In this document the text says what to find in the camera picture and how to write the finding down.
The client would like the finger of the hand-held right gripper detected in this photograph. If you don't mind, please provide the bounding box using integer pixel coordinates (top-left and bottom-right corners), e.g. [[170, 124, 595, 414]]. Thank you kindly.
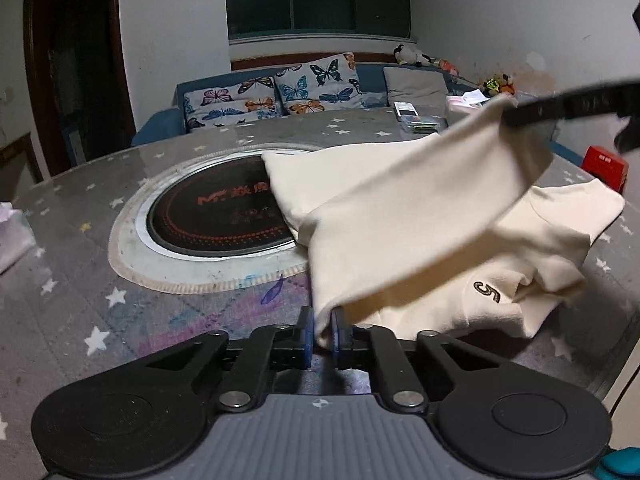
[[500, 76, 640, 128]]

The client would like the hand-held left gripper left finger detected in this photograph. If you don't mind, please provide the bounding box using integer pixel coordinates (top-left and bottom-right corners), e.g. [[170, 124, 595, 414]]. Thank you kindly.
[[142, 305, 316, 413]]

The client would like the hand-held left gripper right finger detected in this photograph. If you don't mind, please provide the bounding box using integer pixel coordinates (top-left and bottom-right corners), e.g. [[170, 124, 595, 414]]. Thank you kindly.
[[331, 305, 511, 413]]

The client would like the cream sweatshirt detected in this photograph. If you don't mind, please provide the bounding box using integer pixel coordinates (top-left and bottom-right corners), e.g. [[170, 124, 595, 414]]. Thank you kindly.
[[261, 95, 626, 351]]

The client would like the red plastic stool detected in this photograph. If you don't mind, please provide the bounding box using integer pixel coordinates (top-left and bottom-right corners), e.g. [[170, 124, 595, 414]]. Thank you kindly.
[[582, 146, 630, 193]]

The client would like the brown bear plush toy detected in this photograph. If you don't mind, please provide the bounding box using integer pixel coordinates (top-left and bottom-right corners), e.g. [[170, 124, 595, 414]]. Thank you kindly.
[[480, 74, 516, 96]]

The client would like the pink tissue pack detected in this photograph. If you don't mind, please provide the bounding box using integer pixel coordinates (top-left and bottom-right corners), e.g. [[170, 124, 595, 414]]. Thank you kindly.
[[444, 89, 493, 128]]

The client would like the round black induction cooktop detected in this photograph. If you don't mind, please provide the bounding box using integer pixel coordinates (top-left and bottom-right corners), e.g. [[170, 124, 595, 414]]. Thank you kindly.
[[134, 150, 311, 263]]

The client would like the clear box of colourful toys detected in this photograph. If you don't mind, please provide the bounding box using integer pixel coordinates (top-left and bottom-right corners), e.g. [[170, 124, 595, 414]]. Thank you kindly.
[[400, 116, 441, 136]]

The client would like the plain grey cushion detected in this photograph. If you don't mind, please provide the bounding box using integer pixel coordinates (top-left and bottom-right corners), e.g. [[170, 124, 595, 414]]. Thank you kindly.
[[382, 66, 449, 107]]

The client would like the black and white plush toy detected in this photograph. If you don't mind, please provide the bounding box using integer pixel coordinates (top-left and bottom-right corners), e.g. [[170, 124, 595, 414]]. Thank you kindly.
[[392, 44, 426, 67]]

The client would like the wide butterfly print cushion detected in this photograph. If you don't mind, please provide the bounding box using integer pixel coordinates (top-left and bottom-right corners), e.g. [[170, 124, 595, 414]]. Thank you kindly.
[[182, 76, 278, 133]]

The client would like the square butterfly print cushion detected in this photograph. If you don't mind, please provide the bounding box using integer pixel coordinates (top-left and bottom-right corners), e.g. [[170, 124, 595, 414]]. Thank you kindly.
[[274, 52, 368, 116]]

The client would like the blue sofa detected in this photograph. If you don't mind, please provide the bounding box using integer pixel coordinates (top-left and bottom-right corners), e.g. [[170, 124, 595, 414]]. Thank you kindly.
[[131, 62, 586, 166]]

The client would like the white plastic bag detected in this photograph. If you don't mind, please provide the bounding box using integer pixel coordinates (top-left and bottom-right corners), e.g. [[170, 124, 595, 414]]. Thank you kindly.
[[0, 201, 37, 275]]

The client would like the teal object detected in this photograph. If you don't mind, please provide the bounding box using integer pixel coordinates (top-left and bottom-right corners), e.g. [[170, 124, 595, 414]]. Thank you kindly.
[[594, 449, 640, 480]]

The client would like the dark wooden door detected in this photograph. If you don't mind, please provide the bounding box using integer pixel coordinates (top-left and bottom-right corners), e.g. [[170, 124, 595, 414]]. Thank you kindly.
[[22, 0, 136, 178]]

